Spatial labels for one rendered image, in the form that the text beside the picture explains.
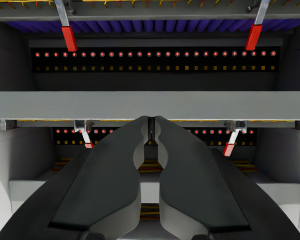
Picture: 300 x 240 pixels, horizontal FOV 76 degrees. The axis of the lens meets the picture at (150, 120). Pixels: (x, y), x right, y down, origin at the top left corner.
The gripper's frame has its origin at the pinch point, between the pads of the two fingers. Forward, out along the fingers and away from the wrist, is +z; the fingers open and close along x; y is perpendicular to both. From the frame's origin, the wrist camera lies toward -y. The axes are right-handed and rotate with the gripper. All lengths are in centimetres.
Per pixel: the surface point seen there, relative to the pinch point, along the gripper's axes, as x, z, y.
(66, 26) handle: -12.1, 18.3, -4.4
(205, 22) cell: 8.9, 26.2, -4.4
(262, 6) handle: 14.1, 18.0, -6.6
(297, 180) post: 30.3, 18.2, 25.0
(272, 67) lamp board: 25.6, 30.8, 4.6
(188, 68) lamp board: 7.5, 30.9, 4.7
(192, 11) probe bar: 5.9, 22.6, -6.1
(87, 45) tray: -14.2, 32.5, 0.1
